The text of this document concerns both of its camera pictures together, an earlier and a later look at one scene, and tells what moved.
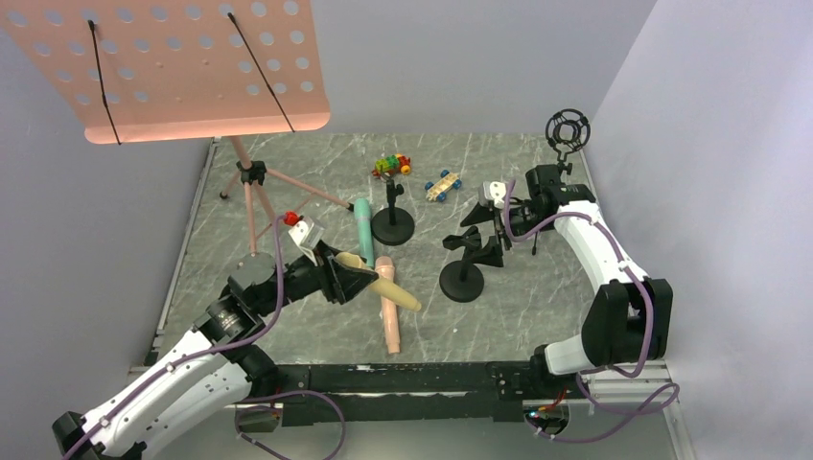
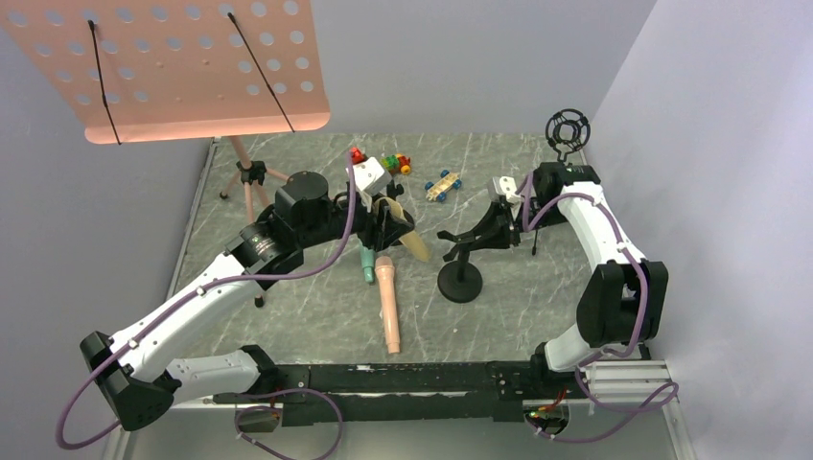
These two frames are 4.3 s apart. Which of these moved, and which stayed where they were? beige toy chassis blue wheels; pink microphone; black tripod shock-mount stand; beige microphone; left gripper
Moved: beige microphone; left gripper
Stayed: pink microphone; beige toy chassis blue wheels; black tripod shock-mount stand
